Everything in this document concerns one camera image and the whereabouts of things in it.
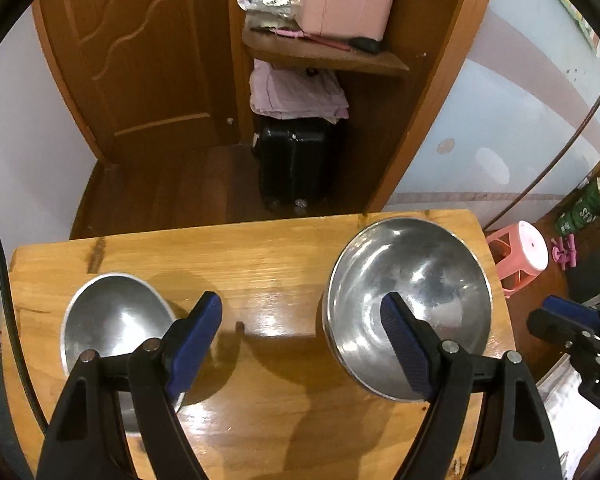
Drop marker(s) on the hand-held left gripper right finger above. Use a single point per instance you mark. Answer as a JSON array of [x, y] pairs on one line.
[[405, 350]]

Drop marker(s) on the large steel bowl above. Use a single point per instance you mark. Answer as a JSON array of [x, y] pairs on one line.
[[420, 270]]

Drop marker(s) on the pink plastic toy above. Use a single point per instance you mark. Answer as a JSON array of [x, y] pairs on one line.
[[565, 251]]

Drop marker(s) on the brown wooden door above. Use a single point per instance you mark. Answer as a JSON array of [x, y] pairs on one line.
[[140, 60]]

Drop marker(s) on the pink plastic stool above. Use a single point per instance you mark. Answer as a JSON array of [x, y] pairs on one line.
[[527, 245]]

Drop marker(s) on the folded pink cloth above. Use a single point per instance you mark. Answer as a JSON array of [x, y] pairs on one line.
[[295, 95]]

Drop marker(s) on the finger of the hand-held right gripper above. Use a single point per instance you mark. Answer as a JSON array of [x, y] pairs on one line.
[[545, 322], [565, 307]]

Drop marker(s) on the wooden shelf cabinet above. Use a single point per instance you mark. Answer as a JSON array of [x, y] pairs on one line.
[[330, 57]]

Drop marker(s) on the small steel bowl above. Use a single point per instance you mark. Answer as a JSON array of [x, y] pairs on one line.
[[110, 315]]

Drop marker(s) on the pink box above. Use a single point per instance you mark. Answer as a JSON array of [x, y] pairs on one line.
[[340, 5]]

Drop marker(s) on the green packet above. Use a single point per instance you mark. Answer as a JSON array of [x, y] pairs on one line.
[[582, 207]]

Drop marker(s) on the black suitcase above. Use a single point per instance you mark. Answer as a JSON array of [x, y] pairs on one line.
[[292, 160]]

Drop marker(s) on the white striped bedsheet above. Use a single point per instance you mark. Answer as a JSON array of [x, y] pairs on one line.
[[565, 410]]

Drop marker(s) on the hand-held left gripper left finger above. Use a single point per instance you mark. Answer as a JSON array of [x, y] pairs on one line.
[[195, 345]]

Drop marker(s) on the colourful wall poster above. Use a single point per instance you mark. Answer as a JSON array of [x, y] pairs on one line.
[[590, 35]]

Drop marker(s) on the dark wooden cabinet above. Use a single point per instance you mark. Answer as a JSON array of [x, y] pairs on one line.
[[592, 270]]

